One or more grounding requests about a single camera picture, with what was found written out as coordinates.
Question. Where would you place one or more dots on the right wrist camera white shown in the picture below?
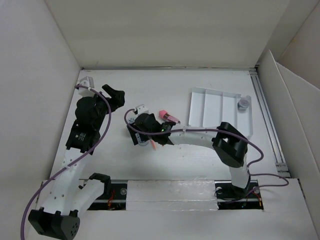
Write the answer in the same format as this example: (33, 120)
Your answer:
(141, 109)

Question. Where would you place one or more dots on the black mounting rail base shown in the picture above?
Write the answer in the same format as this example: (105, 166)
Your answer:
(116, 199)

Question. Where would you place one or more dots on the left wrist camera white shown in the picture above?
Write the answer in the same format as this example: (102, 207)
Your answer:
(87, 82)

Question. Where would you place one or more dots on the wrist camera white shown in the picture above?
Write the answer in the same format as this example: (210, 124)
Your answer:
(87, 82)
(141, 109)

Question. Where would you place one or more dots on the small clear glitter jar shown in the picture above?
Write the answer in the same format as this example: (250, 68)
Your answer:
(243, 104)

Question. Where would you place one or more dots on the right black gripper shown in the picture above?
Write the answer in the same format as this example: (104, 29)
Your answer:
(133, 132)

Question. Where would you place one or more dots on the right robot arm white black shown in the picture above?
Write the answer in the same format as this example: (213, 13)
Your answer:
(228, 143)

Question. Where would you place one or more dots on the aluminium side rail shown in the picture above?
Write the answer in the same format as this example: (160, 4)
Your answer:
(280, 162)

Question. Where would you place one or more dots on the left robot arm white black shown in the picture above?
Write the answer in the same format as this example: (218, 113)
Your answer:
(59, 215)

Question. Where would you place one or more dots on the orange highlighter pen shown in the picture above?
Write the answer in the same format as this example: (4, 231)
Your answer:
(153, 144)

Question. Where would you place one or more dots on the white divided organizer tray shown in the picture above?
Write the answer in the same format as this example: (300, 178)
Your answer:
(209, 107)

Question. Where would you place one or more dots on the pink capped marker case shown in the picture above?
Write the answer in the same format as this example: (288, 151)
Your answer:
(164, 115)

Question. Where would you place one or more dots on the blue labelled round jar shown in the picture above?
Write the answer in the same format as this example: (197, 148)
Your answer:
(140, 141)

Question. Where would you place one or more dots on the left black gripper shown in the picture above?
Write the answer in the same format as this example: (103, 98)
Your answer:
(116, 99)

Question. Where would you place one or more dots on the white folded cardboard panel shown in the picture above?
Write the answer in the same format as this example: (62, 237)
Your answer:
(294, 106)

